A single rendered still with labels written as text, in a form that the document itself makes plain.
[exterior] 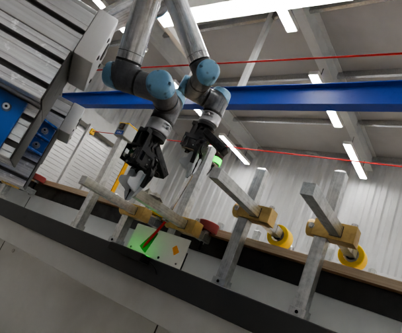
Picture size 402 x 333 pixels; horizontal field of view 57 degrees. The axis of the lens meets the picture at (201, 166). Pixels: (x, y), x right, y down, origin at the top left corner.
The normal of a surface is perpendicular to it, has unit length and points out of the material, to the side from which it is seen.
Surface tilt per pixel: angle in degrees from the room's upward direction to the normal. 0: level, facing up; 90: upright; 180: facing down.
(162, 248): 90
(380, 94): 90
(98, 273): 90
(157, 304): 90
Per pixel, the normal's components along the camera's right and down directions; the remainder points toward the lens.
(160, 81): -0.08, -0.36
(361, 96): -0.53, -0.47
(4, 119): 0.40, -0.15
